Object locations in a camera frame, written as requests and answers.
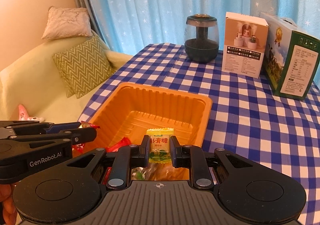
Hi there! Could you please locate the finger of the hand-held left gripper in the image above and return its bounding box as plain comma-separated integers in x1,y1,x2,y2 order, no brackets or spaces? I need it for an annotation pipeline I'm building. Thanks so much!
0,127,97,155
0,120,81,140

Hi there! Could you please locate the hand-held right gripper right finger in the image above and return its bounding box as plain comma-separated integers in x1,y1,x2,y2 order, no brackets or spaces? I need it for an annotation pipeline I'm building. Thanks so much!
170,135,254,190

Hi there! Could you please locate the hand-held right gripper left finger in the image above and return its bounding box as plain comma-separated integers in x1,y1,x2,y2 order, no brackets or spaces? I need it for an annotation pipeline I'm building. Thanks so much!
66,134,151,190

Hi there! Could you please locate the small red candy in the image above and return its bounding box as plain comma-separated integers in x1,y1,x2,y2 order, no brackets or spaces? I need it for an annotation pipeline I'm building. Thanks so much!
72,120,100,152

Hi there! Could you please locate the yellow green candy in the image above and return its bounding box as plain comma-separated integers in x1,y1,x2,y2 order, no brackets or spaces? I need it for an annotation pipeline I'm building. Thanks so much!
146,127,173,164

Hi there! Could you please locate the orange plastic tray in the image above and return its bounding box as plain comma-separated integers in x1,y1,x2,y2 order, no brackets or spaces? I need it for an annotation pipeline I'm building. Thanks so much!
87,82,213,183

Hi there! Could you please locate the person's left hand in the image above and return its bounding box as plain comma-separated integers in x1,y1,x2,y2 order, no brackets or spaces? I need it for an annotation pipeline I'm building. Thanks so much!
0,182,18,225

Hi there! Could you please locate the pink plush toy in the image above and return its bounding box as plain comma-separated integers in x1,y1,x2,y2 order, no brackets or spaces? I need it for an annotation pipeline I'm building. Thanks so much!
18,104,45,122

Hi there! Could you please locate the green chevron pillow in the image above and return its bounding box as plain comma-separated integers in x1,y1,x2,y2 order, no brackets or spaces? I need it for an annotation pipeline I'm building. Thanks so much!
52,35,117,99

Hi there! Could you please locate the blue white checkered tablecloth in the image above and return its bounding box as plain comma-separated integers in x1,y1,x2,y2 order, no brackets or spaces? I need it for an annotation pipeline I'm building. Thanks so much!
77,43,320,215

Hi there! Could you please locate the beige pillow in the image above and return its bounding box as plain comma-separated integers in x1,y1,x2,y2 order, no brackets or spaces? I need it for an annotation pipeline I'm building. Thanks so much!
41,6,93,41

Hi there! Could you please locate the dark green humidifier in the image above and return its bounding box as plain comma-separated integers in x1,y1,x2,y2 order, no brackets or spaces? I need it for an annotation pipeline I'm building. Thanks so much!
184,13,219,63

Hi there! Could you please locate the white product box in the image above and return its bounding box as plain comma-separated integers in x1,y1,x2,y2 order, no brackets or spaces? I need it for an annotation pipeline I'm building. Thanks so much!
222,11,269,79

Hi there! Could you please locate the blue star curtain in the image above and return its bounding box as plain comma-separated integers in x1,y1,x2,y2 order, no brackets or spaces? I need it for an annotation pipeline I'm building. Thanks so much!
80,0,320,56

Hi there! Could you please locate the green carton box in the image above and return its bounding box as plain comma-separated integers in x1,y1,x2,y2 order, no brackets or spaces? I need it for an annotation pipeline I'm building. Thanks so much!
260,11,320,101

